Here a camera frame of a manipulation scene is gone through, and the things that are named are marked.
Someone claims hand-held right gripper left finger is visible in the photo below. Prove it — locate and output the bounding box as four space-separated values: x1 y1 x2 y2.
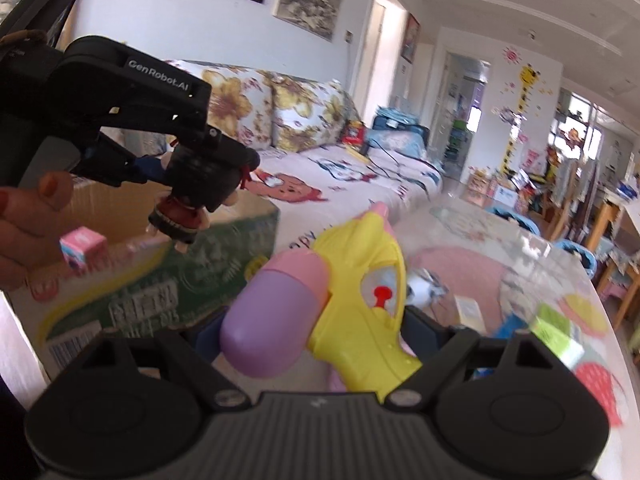
95 309 249 411

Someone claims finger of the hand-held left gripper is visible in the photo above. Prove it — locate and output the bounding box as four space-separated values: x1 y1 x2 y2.
75 132 172 187
172 124 261 172

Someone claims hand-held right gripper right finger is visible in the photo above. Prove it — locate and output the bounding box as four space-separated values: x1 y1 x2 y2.
386 306 562 409

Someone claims cartoon doll figure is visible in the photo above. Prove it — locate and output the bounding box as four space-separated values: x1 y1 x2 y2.
149 150 256 246

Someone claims yellow toy water gun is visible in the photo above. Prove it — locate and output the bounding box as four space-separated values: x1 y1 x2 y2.
220 201 423 403

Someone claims green cardboard box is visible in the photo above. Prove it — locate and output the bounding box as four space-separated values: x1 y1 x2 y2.
0 180 281 381

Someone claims pink box with blue figure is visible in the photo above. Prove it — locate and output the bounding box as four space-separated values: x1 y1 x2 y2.
59 227 108 276

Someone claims light green box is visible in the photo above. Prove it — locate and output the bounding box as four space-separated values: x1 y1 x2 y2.
527 302 586 367

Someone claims person's left hand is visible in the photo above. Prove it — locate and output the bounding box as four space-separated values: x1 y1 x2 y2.
0 170 76 291

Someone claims floral cushion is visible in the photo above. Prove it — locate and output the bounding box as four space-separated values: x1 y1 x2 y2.
165 60 275 151
272 75 362 153

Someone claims white and black toy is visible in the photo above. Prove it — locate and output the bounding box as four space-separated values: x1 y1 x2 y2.
405 267 447 307

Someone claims small white yellow box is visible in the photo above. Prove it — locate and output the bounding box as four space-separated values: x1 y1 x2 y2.
452 295 487 334

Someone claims sofa with cartoon cover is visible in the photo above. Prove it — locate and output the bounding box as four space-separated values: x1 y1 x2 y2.
120 60 446 241

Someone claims small red box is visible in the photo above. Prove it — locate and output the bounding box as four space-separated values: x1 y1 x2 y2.
340 122 367 149

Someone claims grey framed picture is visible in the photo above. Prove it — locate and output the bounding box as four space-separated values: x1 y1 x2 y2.
272 0 347 42

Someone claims dark blue case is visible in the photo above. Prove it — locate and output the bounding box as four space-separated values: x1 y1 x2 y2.
372 107 432 157

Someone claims red framed picture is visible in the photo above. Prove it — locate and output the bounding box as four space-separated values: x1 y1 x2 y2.
400 12 422 64

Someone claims giraffe height chart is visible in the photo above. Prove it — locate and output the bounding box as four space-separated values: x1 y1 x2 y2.
500 62 542 177

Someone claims black cable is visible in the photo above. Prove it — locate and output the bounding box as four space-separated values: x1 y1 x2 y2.
367 137 431 167

